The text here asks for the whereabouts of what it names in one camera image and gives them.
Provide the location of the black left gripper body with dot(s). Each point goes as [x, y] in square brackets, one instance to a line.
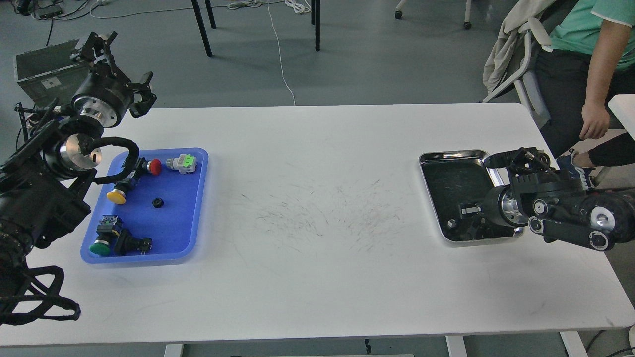
[103, 99]

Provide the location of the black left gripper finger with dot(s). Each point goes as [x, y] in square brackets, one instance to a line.
[94, 53]
[148, 98]

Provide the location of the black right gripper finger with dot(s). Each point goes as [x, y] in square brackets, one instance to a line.
[474, 229]
[470, 209]

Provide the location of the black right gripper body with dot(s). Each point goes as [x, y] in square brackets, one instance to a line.
[500, 207]

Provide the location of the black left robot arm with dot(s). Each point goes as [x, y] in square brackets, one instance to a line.
[43, 184]

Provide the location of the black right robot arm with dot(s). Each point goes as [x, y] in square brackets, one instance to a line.
[552, 205]

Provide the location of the person's hand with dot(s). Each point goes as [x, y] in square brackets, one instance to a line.
[596, 121]

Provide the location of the silver metal tray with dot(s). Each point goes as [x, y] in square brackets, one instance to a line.
[454, 177]

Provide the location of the grey plastic crate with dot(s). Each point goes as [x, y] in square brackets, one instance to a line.
[48, 73]

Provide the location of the blue plastic tray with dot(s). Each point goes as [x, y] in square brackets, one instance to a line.
[172, 228]

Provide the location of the white office chair with cloth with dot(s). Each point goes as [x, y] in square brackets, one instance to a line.
[510, 65]

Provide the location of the person in green shirt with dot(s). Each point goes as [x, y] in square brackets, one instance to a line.
[590, 60]

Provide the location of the black table legs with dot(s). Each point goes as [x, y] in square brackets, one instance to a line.
[315, 21]

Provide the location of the red push button switch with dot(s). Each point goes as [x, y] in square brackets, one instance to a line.
[145, 166]

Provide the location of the green grey switch part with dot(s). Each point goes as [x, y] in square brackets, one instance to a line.
[184, 163]

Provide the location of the yellow push button switch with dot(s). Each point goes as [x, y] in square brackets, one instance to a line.
[122, 188]

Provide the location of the green push button switch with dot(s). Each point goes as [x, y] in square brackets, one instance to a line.
[108, 230]

